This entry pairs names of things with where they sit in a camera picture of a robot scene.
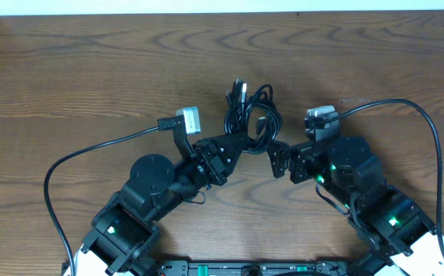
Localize black cable bundle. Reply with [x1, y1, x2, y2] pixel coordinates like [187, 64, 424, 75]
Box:
[223, 78, 284, 156]

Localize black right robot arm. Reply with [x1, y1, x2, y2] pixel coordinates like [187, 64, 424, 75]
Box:
[268, 122, 444, 275]

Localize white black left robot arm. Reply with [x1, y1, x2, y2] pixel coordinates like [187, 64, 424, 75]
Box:
[64, 116, 248, 275]

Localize black left camera cable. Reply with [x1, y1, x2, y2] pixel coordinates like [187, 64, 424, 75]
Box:
[43, 116, 180, 276]

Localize black camera cable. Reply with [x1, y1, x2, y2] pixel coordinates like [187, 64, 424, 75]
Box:
[43, 116, 180, 276]
[321, 98, 444, 276]

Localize black right camera cable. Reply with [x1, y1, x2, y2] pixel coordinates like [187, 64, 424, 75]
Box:
[321, 98, 444, 276]

